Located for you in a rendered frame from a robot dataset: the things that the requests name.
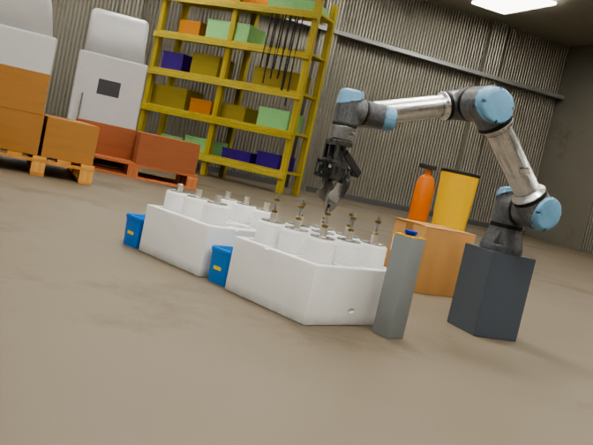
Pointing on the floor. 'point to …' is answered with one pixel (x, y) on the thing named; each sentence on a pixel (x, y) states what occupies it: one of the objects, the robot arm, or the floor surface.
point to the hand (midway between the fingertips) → (330, 207)
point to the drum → (454, 199)
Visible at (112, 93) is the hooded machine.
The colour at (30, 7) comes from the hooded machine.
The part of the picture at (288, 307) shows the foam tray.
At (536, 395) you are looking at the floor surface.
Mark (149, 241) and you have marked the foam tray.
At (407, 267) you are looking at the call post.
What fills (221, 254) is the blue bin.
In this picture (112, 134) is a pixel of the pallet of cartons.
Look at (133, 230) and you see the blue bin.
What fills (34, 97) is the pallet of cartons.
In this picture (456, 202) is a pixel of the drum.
